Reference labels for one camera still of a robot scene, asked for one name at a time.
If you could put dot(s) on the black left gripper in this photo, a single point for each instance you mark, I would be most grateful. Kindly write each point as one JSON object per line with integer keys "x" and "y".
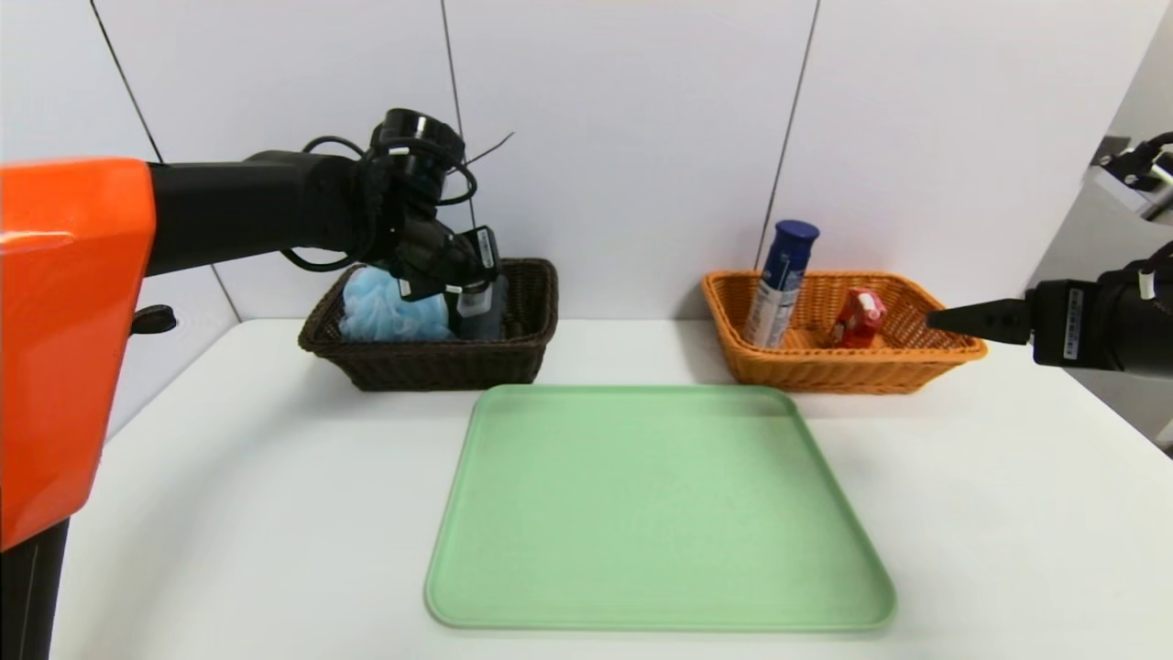
{"x": 480, "y": 254}

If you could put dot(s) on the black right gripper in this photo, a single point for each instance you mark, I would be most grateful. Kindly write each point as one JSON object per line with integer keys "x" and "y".
{"x": 1061, "y": 323}

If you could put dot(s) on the clear plastic compass case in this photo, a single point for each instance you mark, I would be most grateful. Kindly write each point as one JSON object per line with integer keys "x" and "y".
{"x": 478, "y": 312}

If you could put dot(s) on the light blue bath loofah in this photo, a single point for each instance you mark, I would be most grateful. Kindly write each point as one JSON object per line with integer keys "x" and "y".
{"x": 385, "y": 316}

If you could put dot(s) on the red milk carton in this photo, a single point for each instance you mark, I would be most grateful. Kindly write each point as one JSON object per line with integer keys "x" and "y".
{"x": 859, "y": 321}

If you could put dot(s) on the blue white spray can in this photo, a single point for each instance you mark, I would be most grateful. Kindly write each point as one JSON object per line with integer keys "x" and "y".
{"x": 779, "y": 284}

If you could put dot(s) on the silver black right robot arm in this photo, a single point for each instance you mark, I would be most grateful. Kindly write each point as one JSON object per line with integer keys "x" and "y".
{"x": 1141, "y": 321}

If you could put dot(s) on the orange wicker basket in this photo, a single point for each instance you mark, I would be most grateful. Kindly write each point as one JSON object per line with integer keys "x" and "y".
{"x": 898, "y": 367}

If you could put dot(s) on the dark brown wicker basket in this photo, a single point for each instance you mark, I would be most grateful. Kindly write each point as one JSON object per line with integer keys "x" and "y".
{"x": 431, "y": 367}

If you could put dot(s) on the light green plastic tray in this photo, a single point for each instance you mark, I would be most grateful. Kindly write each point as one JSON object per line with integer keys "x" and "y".
{"x": 660, "y": 513}

